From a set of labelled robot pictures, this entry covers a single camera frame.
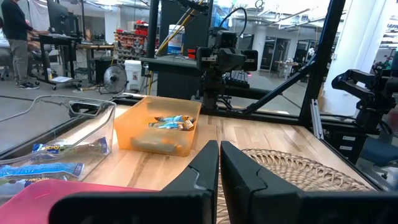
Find clear plastic bin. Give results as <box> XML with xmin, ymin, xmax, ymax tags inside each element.
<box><xmin>0</xmin><ymin>94</ymin><xmax>117</xmax><ymax>203</ymax></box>

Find yellow cable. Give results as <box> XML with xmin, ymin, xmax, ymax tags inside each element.
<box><xmin>147</xmin><ymin>0</ymin><xmax>205</xmax><ymax>96</ymax></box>

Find silver aluminium upright post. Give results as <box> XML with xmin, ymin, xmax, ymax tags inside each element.
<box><xmin>310</xmin><ymin>98</ymin><xmax>325</xmax><ymax>141</ymax></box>

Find round wicker basket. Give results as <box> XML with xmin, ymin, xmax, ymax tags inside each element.
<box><xmin>216</xmin><ymin>148</ymin><xmax>373</xmax><ymax>224</ymax></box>

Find black standing desk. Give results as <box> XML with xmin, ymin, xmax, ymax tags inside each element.
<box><xmin>37</xmin><ymin>33</ymin><xmax>84</xmax><ymax>91</ymax></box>

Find wide white column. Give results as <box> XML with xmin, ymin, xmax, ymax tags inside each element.
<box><xmin>320</xmin><ymin>0</ymin><xmax>391</xmax><ymax>116</ymax></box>

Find red parts bin shelf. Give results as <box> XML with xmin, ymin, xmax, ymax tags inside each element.
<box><xmin>114</xmin><ymin>19</ymin><xmax>160</xmax><ymax>65</ymax></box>

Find black right camera cable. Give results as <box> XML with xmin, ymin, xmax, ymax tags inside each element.
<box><xmin>219</xmin><ymin>6</ymin><xmax>248</xmax><ymax>39</ymax></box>

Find black slotted bracket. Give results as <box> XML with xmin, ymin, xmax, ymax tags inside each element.
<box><xmin>323</xmin><ymin>124</ymin><xmax>369</xmax><ymax>164</ymax></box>

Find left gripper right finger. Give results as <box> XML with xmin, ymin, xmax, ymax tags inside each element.
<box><xmin>220</xmin><ymin>140</ymin><xmax>301</xmax><ymax>224</ymax></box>

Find pink plastic tray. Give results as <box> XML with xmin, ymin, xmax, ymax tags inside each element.
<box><xmin>0</xmin><ymin>179</ymin><xmax>156</xmax><ymax>224</ymax></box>

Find blue chocolate chip granola bar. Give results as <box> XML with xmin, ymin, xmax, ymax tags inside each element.
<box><xmin>32</xmin><ymin>136</ymin><xmax>110</xmax><ymax>156</ymax></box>

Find person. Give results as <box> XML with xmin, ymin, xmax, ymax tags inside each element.
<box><xmin>0</xmin><ymin>0</ymin><xmax>40</xmax><ymax>90</ymax></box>

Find blue and tan granola bar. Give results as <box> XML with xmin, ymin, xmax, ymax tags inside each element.
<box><xmin>148</xmin><ymin>120</ymin><xmax>195</xmax><ymax>131</ymax></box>
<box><xmin>129</xmin><ymin>136</ymin><xmax>183</xmax><ymax>154</ymax></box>

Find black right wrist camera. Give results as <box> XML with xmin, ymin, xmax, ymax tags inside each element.
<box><xmin>207</xmin><ymin>27</ymin><xmax>238</xmax><ymax>50</ymax></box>

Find black desk monitor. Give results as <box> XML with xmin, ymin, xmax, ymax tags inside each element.
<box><xmin>46</xmin><ymin>0</ymin><xmax>72</xmax><ymax>35</ymax></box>

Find backlit keyboard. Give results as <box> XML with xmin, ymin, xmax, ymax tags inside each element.
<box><xmin>224</xmin><ymin>70</ymin><xmax>251</xmax><ymax>89</ymax></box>

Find black floor fan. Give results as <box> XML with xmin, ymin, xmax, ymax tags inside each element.
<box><xmin>98</xmin><ymin>63</ymin><xmax>129</xmax><ymax>95</ymax></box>

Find person's leg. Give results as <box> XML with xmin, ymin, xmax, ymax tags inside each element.
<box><xmin>360</xmin><ymin>136</ymin><xmax>398</xmax><ymax>167</ymax></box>

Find black pole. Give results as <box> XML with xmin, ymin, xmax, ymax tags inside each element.
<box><xmin>146</xmin><ymin>0</ymin><xmax>160</xmax><ymax>59</ymax></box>

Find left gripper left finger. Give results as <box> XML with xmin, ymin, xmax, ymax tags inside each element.
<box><xmin>161</xmin><ymin>139</ymin><xmax>220</xmax><ymax>224</ymax></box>

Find white trash bin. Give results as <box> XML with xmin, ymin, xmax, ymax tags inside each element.
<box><xmin>124</xmin><ymin>59</ymin><xmax>144</xmax><ymax>92</ymax></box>

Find white and blue container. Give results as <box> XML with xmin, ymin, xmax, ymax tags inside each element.
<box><xmin>167</xmin><ymin>24</ymin><xmax>186</xmax><ymax>56</ymax></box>

